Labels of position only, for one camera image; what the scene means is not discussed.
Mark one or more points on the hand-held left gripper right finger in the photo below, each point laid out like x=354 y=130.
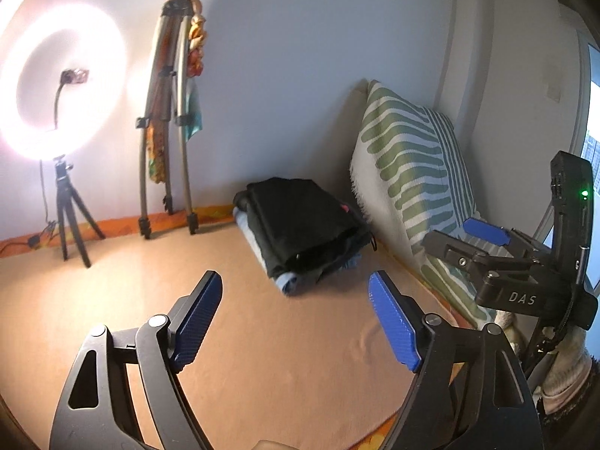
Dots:
x=393 y=318

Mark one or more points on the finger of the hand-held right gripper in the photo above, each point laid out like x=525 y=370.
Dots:
x=485 y=231
x=450 y=248

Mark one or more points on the small camera on gooseneck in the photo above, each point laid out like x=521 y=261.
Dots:
x=75 y=76

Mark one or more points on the green striped cushion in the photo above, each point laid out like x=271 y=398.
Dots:
x=408 y=150

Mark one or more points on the person's right forearm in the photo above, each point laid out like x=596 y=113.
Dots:
x=567 y=370

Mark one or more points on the small black tripod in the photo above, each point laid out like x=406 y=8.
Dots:
x=63 y=187

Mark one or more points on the beige blanket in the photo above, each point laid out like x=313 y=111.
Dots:
x=281 y=361

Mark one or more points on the large grey folded tripod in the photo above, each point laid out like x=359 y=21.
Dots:
x=143 y=173

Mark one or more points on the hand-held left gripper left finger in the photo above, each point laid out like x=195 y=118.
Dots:
x=197 y=318

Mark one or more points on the black pants with pink waistband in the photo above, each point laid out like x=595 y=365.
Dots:
x=290 y=211

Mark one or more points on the orange patterned hanging cloth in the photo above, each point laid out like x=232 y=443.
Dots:
x=157 y=150

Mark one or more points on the teal hanging cloth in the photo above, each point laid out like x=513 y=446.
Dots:
x=194 y=117

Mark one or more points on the dark grey folded pants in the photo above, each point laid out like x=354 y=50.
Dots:
x=241 y=200

